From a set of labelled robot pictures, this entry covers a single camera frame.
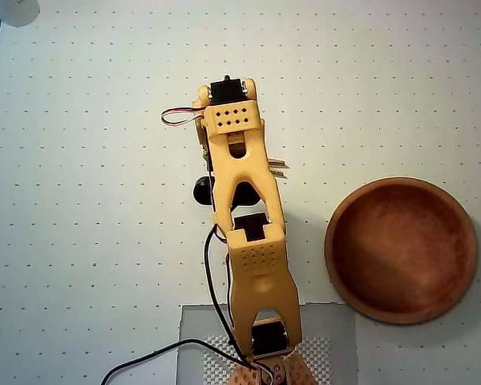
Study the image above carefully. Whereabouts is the white textured mat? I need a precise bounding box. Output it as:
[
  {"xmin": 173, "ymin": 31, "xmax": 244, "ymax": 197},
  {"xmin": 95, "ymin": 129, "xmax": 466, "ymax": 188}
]
[{"xmin": 202, "ymin": 334, "xmax": 333, "ymax": 385}]

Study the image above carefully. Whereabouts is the brown wooden bowl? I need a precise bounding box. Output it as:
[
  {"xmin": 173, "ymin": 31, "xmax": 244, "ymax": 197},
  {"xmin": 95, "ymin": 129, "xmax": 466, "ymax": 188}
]
[{"xmin": 323, "ymin": 175, "xmax": 479, "ymax": 325}]

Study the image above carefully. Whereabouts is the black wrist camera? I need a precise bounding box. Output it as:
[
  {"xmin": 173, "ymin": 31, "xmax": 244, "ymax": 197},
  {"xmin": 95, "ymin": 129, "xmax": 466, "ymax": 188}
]
[{"xmin": 192, "ymin": 175, "xmax": 266, "ymax": 212}]

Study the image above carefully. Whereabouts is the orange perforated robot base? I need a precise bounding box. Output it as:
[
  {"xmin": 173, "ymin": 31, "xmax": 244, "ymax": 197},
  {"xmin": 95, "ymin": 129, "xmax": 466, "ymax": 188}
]
[{"xmin": 228, "ymin": 351, "xmax": 318, "ymax": 385}]

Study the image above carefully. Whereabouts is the black camera cable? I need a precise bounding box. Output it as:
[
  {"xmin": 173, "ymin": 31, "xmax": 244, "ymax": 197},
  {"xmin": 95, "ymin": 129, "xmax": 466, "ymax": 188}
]
[{"xmin": 101, "ymin": 224, "xmax": 260, "ymax": 385}]

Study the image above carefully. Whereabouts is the white dotted paper sheet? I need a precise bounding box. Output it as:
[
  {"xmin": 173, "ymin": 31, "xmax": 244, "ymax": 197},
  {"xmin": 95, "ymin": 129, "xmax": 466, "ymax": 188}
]
[{"xmin": 0, "ymin": 0, "xmax": 481, "ymax": 385}]

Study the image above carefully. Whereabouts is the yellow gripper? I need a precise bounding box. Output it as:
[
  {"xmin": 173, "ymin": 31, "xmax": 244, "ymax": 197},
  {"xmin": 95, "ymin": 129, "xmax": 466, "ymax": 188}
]
[{"xmin": 196, "ymin": 115, "xmax": 214, "ymax": 162}]

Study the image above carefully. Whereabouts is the tricolour gripper servo wire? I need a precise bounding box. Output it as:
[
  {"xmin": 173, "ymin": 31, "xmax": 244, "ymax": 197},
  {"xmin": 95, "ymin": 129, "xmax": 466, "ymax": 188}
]
[{"xmin": 161, "ymin": 106, "xmax": 206, "ymax": 127}]

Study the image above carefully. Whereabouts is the wooden clothespin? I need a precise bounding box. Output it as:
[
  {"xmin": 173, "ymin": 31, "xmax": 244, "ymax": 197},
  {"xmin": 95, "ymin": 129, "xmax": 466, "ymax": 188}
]
[{"xmin": 267, "ymin": 157, "xmax": 290, "ymax": 180}]

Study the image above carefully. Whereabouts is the grey metal base plate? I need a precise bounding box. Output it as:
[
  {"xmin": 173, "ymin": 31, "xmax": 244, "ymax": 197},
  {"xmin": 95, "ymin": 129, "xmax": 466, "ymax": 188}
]
[{"xmin": 177, "ymin": 302, "xmax": 360, "ymax": 385}]

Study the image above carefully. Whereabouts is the tricolour arm servo wire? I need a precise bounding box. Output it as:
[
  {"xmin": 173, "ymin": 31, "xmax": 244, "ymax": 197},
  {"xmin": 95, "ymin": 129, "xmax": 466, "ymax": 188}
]
[{"xmin": 212, "ymin": 225, "xmax": 236, "ymax": 310}]

